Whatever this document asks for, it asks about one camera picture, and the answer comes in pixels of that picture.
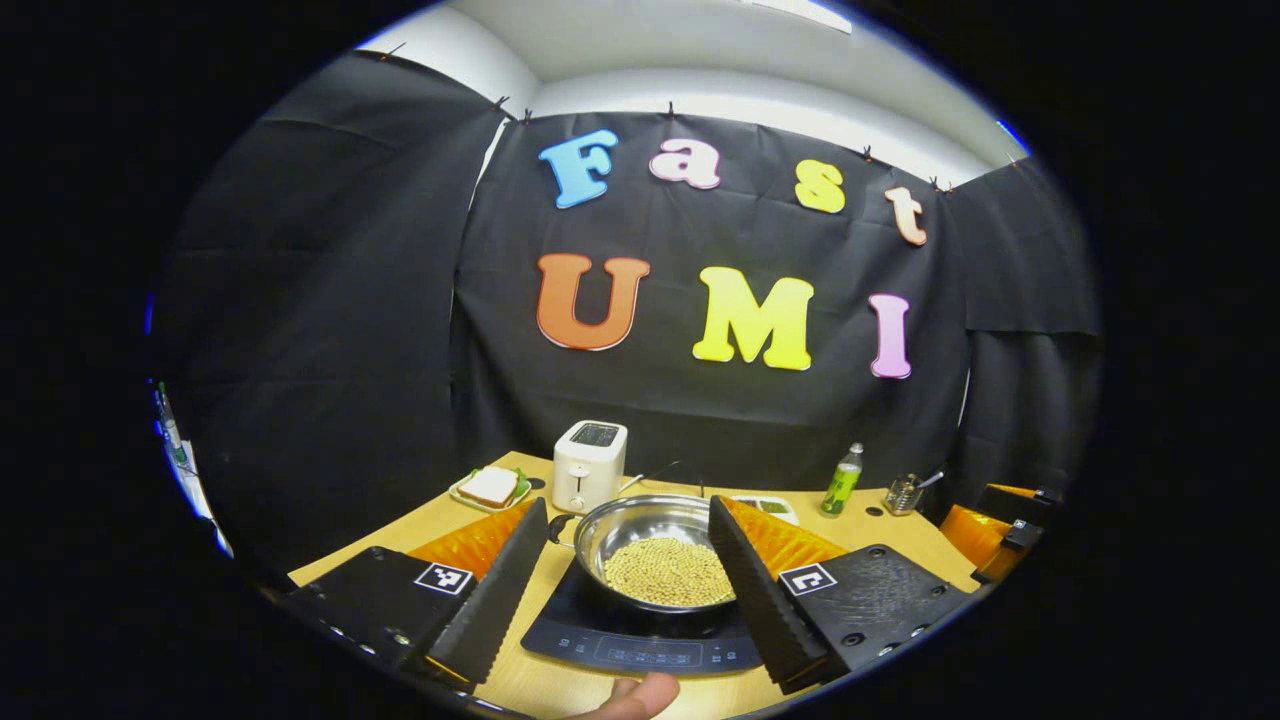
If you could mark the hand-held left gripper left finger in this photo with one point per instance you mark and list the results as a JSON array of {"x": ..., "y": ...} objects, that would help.
[{"x": 495, "y": 600}]

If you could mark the black induction cooktop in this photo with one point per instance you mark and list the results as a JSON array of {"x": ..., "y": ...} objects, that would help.
[{"x": 640, "y": 645}]

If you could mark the white toaster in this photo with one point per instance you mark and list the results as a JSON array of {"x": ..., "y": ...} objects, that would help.
[{"x": 588, "y": 470}]

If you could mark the green label drink bottle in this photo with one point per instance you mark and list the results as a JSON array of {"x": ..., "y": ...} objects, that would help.
[{"x": 840, "y": 488}]

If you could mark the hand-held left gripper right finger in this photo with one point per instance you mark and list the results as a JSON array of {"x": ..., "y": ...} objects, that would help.
[{"x": 760, "y": 600}]

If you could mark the stainless steel pot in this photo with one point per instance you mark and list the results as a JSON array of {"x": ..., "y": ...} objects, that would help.
[{"x": 640, "y": 525}]

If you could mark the sandwich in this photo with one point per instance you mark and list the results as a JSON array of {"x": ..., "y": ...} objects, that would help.
[{"x": 488, "y": 486}]

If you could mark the pile of soybeans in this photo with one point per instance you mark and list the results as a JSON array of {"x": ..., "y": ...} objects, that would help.
[{"x": 660, "y": 572}]

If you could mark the ceiling light panel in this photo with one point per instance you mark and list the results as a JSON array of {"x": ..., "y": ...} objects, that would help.
[{"x": 800, "y": 12}]

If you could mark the green rimmed plate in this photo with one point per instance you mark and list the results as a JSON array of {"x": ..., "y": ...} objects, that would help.
[{"x": 515, "y": 495}]

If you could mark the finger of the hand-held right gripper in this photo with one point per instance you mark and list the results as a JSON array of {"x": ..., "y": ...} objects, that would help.
[
  {"x": 1020, "y": 502},
  {"x": 975, "y": 535}
]

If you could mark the black backdrop cloth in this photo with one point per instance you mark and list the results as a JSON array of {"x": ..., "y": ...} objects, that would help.
[{"x": 700, "y": 420}]

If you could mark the white divided bean tray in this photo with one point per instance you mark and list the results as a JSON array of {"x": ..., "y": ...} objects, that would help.
[{"x": 775, "y": 508}]

